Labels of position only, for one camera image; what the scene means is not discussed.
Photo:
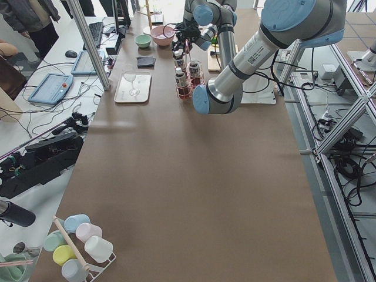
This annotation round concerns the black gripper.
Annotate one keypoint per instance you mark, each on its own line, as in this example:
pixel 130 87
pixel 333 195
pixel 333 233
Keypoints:
pixel 191 33

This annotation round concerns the copper wire bottle basket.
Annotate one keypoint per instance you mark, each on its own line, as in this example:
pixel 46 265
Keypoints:
pixel 187 59

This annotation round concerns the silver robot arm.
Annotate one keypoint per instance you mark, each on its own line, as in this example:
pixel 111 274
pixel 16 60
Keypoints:
pixel 312 23
pixel 204 20

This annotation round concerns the tea bottle rear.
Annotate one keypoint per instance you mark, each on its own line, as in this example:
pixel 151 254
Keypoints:
pixel 178 57

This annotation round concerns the tea bottle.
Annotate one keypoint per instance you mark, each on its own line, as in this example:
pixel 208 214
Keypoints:
pixel 194 72
pixel 178 57
pixel 181 83

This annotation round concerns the tea bottle front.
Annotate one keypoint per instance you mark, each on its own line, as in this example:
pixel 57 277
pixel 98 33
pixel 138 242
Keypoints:
pixel 181 83

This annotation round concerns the pink bowl of ice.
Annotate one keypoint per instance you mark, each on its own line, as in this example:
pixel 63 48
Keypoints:
pixel 162 35

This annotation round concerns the grey folded cloth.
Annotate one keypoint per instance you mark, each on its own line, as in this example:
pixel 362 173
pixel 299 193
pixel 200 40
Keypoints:
pixel 146 62

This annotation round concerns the green empty bowl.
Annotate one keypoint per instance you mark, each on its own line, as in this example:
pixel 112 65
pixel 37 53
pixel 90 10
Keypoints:
pixel 143 40

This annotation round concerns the bamboo cutting board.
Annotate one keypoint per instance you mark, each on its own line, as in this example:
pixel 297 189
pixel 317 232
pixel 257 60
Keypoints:
pixel 213 59

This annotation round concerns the clear wine glass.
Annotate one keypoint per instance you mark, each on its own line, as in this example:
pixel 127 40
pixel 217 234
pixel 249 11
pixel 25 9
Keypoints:
pixel 129 73

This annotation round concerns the cream serving tray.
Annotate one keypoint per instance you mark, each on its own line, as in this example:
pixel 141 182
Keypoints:
pixel 142 82

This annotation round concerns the blue teach pendant far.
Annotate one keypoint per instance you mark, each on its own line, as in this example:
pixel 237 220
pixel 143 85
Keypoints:
pixel 83 65

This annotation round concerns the blue teach pendant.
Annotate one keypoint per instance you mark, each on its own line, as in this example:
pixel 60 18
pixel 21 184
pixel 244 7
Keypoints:
pixel 83 65
pixel 52 89

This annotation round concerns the blue teach pendant near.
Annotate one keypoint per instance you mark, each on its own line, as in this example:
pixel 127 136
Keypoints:
pixel 52 89

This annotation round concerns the blue plastic cup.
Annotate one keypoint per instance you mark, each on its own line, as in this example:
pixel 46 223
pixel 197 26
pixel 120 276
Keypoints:
pixel 72 222

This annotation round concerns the pink plastic cup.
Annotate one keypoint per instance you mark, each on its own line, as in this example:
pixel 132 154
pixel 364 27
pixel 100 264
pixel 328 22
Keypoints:
pixel 86 230

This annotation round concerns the white plastic cup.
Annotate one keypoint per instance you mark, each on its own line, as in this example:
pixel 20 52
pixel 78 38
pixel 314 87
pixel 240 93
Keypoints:
pixel 98 248

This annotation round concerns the black thermos bottle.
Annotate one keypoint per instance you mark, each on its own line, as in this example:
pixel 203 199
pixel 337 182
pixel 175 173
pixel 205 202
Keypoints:
pixel 12 214

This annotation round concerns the white cup rack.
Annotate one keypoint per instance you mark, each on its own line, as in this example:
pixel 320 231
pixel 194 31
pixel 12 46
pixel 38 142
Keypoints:
pixel 76 264

